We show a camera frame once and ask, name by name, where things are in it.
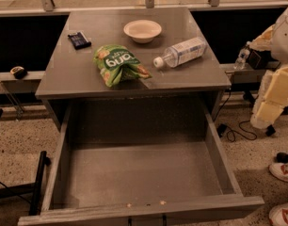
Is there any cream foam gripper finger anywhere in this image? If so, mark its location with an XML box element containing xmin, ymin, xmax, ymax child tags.
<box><xmin>250</xmin><ymin>64</ymin><xmax>288</xmax><ymax>129</ymax></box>

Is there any green rice chip bag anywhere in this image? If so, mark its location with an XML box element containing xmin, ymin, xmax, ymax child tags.
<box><xmin>93</xmin><ymin>44</ymin><xmax>152</xmax><ymax>87</ymax></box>

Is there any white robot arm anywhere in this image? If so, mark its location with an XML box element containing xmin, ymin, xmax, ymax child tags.
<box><xmin>249</xmin><ymin>8</ymin><xmax>288</xmax><ymax>129</ymax></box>

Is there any open grey top drawer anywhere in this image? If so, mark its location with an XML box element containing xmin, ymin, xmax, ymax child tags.
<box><xmin>18</xmin><ymin>94</ymin><xmax>264</xmax><ymax>226</ymax></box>

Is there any small black box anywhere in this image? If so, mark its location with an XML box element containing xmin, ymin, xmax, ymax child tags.
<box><xmin>248</xmin><ymin>50</ymin><xmax>270</xmax><ymax>70</ymax></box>

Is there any small background water bottle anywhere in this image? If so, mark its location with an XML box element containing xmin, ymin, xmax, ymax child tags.
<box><xmin>233</xmin><ymin>41</ymin><xmax>250</xmax><ymax>70</ymax></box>

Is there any upper white red sneaker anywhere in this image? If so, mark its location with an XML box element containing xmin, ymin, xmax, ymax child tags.
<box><xmin>268</xmin><ymin>163</ymin><xmax>288</xmax><ymax>183</ymax></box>

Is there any white red sneaker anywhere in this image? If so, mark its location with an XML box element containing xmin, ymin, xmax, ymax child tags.
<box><xmin>268</xmin><ymin>163</ymin><xmax>288</xmax><ymax>183</ymax></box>
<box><xmin>269</xmin><ymin>202</ymin><xmax>288</xmax><ymax>226</ymax></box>

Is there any clear plastic water bottle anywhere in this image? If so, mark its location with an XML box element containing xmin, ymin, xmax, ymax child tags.
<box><xmin>153</xmin><ymin>37</ymin><xmax>207</xmax><ymax>68</ymax></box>

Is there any lower white red sneaker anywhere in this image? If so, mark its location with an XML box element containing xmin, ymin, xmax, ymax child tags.
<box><xmin>269</xmin><ymin>202</ymin><xmax>288</xmax><ymax>226</ymax></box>

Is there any grey cabinet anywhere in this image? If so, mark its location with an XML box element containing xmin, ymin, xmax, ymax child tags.
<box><xmin>36</xmin><ymin>8</ymin><xmax>231</xmax><ymax>125</ymax></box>

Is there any white bowl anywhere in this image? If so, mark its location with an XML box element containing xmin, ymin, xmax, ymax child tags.
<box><xmin>123</xmin><ymin>20</ymin><xmax>162</xmax><ymax>43</ymax></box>

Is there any dark blue snack packet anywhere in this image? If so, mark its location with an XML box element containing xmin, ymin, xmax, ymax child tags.
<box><xmin>68</xmin><ymin>31</ymin><xmax>91</xmax><ymax>50</ymax></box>

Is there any black and yellow tape measure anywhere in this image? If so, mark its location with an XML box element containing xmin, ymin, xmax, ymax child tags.
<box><xmin>10</xmin><ymin>66</ymin><xmax>27</xmax><ymax>79</ymax></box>

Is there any black floor cable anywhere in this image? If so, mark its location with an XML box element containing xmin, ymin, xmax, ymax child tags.
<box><xmin>213</xmin><ymin>89</ymin><xmax>259</xmax><ymax>143</ymax></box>

